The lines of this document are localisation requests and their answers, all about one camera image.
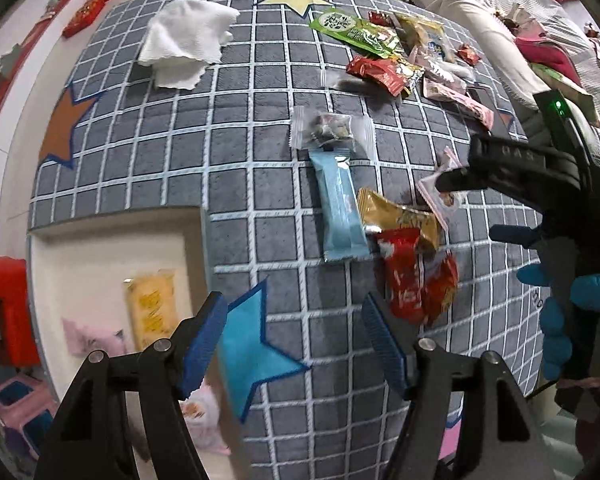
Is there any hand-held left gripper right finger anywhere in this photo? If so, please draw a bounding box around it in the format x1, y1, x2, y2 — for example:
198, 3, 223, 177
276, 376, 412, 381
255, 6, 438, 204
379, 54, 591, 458
361, 294, 562, 480

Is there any green snack packet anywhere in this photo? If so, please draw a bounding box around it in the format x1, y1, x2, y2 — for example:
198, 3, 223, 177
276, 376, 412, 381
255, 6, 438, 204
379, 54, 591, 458
308, 8, 405, 58

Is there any white storage box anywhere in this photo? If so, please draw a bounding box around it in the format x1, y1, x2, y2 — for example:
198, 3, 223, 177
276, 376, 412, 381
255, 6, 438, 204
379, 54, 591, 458
27, 207, 233, 480

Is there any white striped cloth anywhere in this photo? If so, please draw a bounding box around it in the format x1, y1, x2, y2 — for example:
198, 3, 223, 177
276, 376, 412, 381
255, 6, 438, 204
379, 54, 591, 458
400, 0, 600, 131

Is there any pale pink snack packet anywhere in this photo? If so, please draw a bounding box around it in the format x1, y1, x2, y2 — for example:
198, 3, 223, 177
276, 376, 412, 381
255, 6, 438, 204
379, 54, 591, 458
61, 317, 136, 358

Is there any person's right hand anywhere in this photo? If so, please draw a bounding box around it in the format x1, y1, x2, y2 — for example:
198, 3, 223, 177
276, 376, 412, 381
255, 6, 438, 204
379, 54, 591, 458
517, 263, 600, 382

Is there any pink patterned snack packet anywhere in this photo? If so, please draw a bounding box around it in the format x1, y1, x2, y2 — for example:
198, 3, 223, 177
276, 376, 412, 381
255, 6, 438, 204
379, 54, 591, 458
179, 384, 232, 457

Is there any yellow snack packet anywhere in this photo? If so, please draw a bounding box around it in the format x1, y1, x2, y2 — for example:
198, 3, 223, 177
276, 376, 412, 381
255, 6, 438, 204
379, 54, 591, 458
125, 269, 179, 352

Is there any pink white snack packet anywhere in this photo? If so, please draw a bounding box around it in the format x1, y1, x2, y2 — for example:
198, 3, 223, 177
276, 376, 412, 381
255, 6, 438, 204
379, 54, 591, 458
416, 147, 467, 233

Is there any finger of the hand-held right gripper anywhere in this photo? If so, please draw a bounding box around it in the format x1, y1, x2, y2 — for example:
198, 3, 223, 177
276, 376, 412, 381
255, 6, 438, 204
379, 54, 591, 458
489, 223, 545, 249
434, 166, 487, 194

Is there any light blue snack packet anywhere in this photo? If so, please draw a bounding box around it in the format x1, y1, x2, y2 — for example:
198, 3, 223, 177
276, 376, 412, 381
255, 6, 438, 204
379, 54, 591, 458
308, 149, 369, 262

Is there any red white snack packet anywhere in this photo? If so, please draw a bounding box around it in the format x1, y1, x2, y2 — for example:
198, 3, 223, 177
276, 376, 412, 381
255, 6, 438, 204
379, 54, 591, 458
375, 227, 426, 323

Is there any white crumpled cloth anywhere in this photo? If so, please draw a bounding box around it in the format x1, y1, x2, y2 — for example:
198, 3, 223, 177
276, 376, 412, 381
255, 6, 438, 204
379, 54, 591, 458
137, 0, 241, 90

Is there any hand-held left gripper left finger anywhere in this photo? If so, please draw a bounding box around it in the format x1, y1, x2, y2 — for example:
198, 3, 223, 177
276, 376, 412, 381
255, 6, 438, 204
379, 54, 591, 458
32, 291, 229, 480

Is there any grey checked star mat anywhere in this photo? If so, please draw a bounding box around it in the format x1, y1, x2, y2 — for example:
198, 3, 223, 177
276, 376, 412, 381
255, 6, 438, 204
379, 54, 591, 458
27, 0, 548, 480

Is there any red gold snack packet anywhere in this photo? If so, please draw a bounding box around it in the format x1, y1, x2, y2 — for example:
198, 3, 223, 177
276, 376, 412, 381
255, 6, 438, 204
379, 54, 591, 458
346, 56, 426, 98

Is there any long pink snack packet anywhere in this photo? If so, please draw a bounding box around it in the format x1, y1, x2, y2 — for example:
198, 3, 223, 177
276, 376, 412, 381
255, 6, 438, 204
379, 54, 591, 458
423, 77, 496, 131

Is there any pink plastic stool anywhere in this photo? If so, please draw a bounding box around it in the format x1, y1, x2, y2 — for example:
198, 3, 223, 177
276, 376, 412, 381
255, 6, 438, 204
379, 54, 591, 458
0, 374, 58, 461

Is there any red plastic stool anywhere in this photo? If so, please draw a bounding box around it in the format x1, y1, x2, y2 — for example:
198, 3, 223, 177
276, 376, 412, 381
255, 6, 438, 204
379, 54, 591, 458
0, 256, 41, 367

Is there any red crinkled snack packet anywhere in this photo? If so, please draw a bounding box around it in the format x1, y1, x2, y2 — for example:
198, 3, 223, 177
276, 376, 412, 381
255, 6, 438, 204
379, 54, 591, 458
420, 252, 459, 326

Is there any clear gold snack packet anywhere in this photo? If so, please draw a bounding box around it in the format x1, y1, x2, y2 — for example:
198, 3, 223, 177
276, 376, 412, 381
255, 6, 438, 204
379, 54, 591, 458
395, 14, 446, 53

